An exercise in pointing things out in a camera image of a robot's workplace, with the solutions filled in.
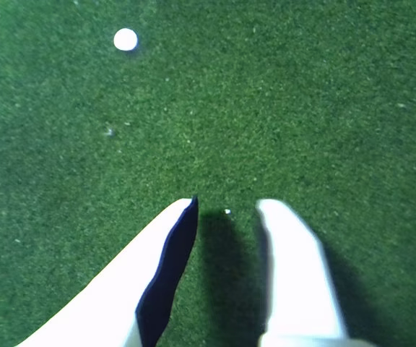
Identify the white gripper finger with dark pad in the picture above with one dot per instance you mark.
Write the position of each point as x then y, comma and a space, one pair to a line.
298, 282

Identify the white gripper finger with navy pad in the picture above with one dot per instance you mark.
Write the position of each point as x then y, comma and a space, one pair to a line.
121, 289

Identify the long green turf mat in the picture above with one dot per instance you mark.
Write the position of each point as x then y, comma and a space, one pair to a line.
302, 108

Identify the small white dot marker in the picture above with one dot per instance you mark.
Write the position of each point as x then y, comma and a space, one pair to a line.
125, 39

